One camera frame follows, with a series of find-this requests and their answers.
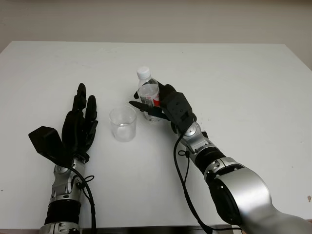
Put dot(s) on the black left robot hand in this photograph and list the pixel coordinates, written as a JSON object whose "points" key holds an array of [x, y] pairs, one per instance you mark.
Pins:
{"points": [[75, 126]]}

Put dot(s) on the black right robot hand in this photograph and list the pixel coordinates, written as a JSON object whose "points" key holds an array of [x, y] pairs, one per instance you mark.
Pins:
{"points": [[168, 90]]}

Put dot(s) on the clear plastic water bottle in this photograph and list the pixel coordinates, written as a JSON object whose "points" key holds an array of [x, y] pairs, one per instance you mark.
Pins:
{"points": [[146, 91]]}

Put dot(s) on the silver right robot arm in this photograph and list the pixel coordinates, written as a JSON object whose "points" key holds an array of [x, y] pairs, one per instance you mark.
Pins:
{"points": [[248, 190]]}

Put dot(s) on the clear glass cup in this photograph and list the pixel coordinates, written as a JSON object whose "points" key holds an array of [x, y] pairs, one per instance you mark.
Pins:
{"points": [[123, 131]]}

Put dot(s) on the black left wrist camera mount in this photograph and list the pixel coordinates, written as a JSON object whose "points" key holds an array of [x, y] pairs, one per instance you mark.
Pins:
{"points": [[46, 141]]}

